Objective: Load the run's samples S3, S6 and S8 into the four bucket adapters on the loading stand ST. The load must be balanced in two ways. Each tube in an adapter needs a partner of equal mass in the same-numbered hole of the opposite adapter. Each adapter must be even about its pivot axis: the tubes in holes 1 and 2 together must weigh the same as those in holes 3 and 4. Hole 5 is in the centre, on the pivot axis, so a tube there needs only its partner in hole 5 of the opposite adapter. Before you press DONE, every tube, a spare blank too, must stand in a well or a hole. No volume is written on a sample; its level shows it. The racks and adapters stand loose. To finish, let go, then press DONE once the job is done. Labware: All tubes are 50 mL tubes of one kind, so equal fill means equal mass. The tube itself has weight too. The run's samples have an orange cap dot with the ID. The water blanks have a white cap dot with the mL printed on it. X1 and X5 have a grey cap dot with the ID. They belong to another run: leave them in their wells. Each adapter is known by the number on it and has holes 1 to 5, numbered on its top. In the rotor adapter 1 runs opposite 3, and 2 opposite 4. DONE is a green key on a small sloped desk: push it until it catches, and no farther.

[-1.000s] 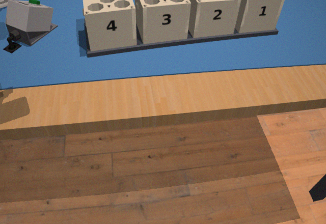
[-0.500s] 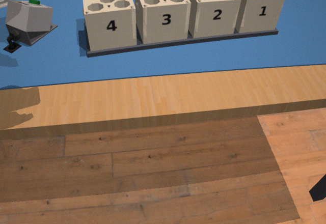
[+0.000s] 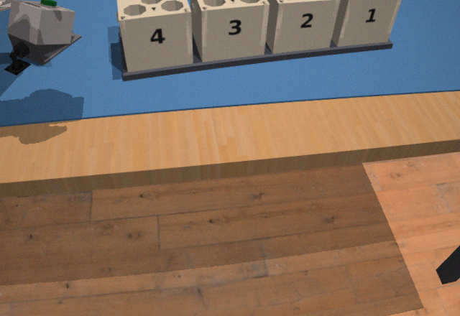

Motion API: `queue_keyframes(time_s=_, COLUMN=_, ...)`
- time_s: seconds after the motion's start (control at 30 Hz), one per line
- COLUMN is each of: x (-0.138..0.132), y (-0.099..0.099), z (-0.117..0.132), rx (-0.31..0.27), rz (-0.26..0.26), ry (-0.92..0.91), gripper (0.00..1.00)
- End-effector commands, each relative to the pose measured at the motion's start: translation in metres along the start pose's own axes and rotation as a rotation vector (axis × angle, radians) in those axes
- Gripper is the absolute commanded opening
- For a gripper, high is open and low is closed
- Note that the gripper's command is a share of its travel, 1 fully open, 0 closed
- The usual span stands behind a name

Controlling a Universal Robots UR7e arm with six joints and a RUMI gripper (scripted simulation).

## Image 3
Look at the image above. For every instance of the grey sloped desk with green button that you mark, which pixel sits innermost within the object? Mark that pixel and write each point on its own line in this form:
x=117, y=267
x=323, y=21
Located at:
x=35, y=26

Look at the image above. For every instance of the blue bench mat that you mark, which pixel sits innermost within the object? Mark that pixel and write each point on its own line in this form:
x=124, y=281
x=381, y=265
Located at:
x=85, y=81

